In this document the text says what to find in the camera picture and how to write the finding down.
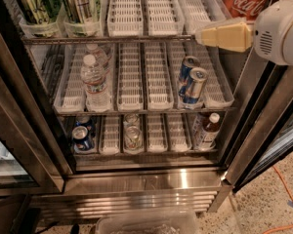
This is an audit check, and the wire shelf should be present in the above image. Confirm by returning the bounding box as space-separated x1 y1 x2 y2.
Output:
21 35 195 45
55 107 237 117

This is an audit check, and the middle wire shelf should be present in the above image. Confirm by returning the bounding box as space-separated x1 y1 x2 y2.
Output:
55 107 237 117

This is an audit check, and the stainless steel fridge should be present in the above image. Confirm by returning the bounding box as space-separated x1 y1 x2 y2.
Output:
0 0 270 222

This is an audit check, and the rear silver soda can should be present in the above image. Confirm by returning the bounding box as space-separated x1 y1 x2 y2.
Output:
123 113 141 128

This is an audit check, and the top wire shelf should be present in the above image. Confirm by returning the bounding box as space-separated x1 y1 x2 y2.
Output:
21 35 195 45

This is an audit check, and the clear water bottle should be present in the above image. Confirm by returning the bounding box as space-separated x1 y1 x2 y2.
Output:
80 54 110 112
86 44 108 71

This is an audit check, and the front blue pepsi can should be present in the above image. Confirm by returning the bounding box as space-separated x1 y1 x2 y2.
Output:
72 126 95 153

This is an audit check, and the coke can tray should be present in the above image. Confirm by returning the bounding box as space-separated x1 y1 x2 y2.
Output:
211 0 277 24

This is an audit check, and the green can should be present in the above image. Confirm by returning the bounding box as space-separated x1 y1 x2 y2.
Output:
17 0 61 37
63 0 100 36

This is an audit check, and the red bull can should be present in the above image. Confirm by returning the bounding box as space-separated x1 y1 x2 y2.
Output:
183 67 208 108
178 56 200 98

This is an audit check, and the orange power cable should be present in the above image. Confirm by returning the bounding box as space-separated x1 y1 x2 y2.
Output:
263 166 293 234

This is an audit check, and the blue pepsi can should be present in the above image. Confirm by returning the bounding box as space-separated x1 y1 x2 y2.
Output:
72 126 95 153
75 116 96 136

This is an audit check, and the front red bull can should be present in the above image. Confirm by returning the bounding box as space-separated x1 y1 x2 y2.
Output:
183 67 208 108

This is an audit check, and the front silver soda can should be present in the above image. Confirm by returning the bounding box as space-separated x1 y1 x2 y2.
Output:
124 126 143 153

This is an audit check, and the front clear water bottle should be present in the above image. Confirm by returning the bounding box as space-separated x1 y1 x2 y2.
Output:
80 54 110 112

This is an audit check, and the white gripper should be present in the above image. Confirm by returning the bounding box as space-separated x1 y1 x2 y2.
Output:
195 0 293 66

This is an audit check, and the front brown tea bottle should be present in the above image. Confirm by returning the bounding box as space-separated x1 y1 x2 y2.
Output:
196 113 220 150

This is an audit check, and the open fridge glass door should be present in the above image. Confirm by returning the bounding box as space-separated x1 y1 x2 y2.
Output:
224 61 293 193

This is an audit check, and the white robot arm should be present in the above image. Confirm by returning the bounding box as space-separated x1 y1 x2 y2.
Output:
195 0 293 66

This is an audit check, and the rear clear water bottle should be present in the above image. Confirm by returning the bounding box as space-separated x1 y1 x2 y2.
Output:
86 44 108 71

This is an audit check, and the green can far left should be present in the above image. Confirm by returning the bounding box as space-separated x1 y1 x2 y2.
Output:
17 0 61 37

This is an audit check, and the rear red bull can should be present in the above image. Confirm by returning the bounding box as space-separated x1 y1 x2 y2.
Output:
178 56 200 98

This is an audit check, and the rear blue pepsi can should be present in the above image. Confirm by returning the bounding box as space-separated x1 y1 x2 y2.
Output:
75 116 96 136

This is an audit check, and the silver soda can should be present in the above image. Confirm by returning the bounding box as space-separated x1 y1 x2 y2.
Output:
123 113 141 128
124 126 143 153

